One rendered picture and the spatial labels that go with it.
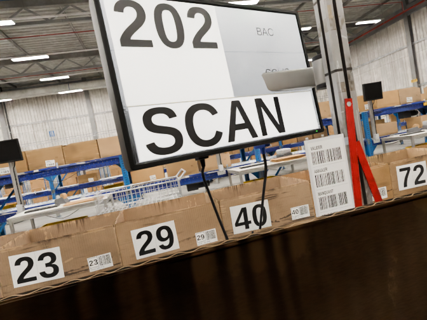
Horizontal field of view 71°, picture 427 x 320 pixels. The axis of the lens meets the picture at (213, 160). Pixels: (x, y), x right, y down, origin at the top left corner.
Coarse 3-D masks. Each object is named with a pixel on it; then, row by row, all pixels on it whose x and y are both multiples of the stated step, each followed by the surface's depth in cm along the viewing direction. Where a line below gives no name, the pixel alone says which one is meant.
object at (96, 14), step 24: (96, 0) 47; (168, 0) 54; (192, 0) 57; (96, 24) 48; (240, 24) 63; (240, 48) 62; (240, 72) 61; (120, 96) 48; (240, 96) 60; (312, 96) 72; (120, 120) 47; (120, 144) 49; (240, 144) 59; (264, 144) 67; (144, 168) 49; (264, 168) 69; (264, 192) 73
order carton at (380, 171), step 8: (376, 168) 130; (384, 168) 131; (288, 176) 152; (296, 176) 153; (304, 176) 154; (376, 176) 130; (384, 176) 131; (384, 184) 131; (392, 192) 132; (312, 200) 124
